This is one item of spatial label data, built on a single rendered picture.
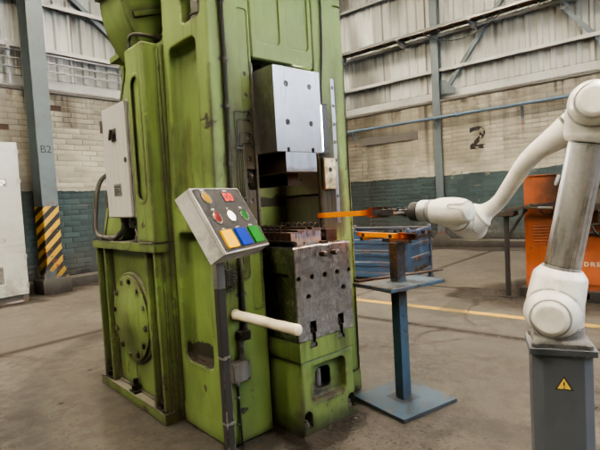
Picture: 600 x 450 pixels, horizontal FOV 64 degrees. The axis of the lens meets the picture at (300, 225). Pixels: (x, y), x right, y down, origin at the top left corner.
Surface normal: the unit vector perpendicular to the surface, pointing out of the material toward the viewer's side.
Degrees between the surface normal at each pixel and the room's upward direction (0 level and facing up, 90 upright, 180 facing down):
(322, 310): 90
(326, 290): 90
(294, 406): 89
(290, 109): 90
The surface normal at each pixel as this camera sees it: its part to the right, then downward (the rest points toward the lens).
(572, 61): -0.66, 0.08
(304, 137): 0.66, 0.00
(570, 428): -0.36, 0.07
